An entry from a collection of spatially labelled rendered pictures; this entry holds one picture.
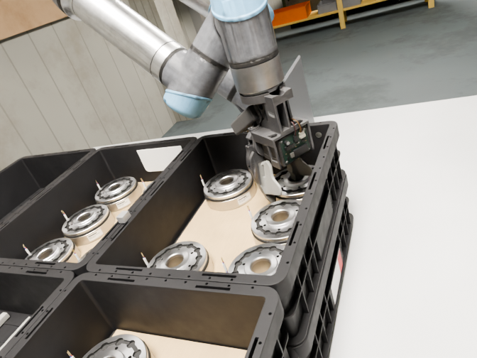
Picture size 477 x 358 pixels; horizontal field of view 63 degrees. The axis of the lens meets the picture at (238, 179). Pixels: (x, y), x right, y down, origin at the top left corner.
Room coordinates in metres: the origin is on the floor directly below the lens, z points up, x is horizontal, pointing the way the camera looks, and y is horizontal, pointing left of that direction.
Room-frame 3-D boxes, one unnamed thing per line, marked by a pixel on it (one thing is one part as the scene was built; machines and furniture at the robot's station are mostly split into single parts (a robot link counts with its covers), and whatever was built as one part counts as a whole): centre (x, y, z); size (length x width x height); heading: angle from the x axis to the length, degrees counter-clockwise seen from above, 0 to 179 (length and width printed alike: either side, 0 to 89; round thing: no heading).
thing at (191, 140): (0.70, 0.28, 0.92); 0.40 x 0.30 x 0.02; 150
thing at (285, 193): (0.60, -0.10, 0.86); 0.10 x 0.10 x 0.01
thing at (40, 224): (0.70, 0.28, 0.87); 0.40 x 0.30 x 0.11; 150
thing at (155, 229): (0.55, 0.02, 0.87); 0.40 x 0.30 x 0.11; 150
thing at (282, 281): (0.55, 0.02, 0.92); 0.40 x 0.30 x 0.02; 150
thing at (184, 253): (0.48, 0.14, 0.86); 0.05 x 0.05 x 0.01
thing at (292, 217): (0.51, -0.04, 0.86); 0.05 x 0.05 x 0.01
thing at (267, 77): (0.58, -0.08, 1.08); 0.08 x 0.08 x 0.05
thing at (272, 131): (0.57, -0.08, 0.99); 0.09 x 0.08 x 0.12; 22
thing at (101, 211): (0.73, 0.34, 0.86); 0.10 x 0.10 x 0.01
